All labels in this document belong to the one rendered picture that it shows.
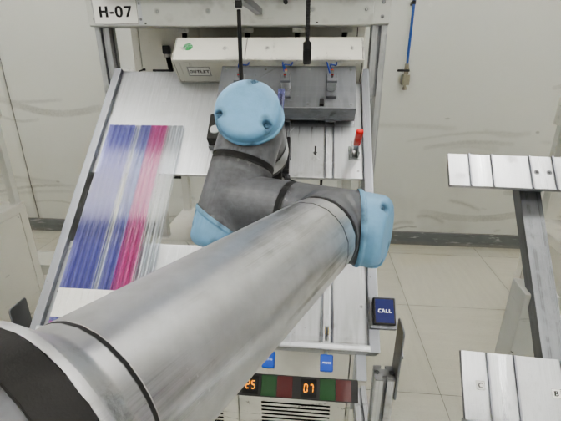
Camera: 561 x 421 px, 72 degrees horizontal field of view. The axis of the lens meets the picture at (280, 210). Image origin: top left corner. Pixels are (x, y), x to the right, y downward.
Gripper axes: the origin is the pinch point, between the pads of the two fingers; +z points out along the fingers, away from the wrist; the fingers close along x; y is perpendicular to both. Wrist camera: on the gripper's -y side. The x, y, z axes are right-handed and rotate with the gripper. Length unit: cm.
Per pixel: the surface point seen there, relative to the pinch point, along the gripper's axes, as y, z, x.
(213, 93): 33.0, 20.9, 19.9
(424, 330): -35, 128, -64
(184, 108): 28.0, 19.6, 26.9
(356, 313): -21.5, 6.9, -17.0
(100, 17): 49, 12, 49
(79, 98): 99, 157, 150
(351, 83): 32.6, 14.6, -15.9
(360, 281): -15.2, 8.5, -17.8
